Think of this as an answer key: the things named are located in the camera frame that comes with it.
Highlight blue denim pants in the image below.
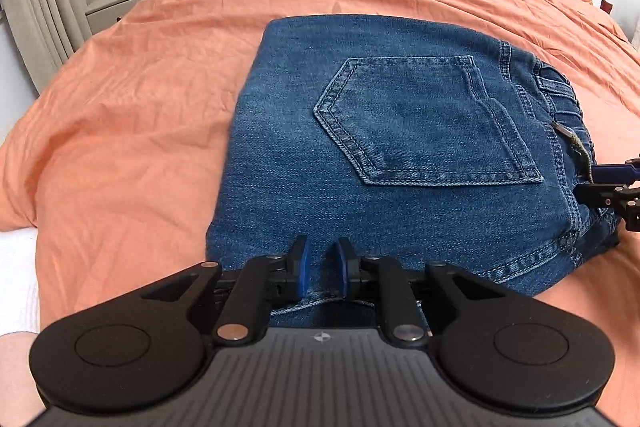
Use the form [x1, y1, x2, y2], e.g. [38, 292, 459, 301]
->
[205, 14, 626, 330]

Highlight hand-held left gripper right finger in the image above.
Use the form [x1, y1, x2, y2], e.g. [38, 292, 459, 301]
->
[334, 237, 502, 349]

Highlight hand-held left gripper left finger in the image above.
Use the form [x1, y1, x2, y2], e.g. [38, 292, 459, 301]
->
[139, 235, 309, 349]

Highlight orange duvet cover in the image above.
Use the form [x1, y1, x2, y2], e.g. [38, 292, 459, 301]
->
[0, 0, 640, 408]

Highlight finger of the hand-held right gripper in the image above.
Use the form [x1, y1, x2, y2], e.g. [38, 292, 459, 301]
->
[574, 183, 640, 234]
[594, 156, 640, 184]

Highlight white bed sheet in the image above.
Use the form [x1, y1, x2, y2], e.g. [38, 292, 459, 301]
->
[0, 226, 42, 339]

